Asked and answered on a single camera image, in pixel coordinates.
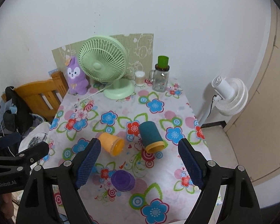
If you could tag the green cup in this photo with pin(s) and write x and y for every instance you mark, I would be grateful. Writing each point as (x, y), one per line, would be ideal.
(162, 62)

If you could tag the white printed t-shirt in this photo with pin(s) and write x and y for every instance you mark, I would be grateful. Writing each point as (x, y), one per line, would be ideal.
(37, 135)

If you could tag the wooden chair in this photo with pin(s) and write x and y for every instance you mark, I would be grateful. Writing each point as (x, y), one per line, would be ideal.
(41, 97)

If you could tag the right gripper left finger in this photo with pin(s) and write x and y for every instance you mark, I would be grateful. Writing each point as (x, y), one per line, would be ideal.
(38, 204)

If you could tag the beige patterned board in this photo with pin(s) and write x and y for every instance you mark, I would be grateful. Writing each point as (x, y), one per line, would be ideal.
(139, 49)

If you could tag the cotton swab container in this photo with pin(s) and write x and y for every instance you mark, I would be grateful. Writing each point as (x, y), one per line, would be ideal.
(139, 78)

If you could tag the glass mason jar mug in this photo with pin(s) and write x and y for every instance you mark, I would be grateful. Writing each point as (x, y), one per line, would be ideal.
(159, 78)

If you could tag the dark teal cup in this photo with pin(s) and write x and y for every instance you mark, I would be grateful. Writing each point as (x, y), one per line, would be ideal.
(151, 138)

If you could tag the black clothing pile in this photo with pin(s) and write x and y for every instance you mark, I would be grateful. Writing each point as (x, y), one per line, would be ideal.
(17, 117)

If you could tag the orange cup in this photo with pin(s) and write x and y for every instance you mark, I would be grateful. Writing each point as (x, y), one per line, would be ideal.
(112, 144)

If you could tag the purple cup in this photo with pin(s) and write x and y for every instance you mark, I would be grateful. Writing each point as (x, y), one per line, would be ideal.
(123, 181)

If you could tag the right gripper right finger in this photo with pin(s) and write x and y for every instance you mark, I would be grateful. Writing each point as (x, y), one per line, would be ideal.
(240, 204)

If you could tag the white standing fan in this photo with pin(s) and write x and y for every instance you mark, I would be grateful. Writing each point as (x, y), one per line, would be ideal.
(231, 96)

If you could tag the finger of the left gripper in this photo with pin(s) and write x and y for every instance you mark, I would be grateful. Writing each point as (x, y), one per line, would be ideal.
(31, 155)
(7, 140)

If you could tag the purple plush toy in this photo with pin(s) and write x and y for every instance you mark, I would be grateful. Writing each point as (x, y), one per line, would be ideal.
(77, 80)

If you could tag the floral tablecloth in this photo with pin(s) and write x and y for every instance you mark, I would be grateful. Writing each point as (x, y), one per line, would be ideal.
(164, 191)

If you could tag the green desk fan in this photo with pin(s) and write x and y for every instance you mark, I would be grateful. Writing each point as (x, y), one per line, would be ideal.
(105, 60)

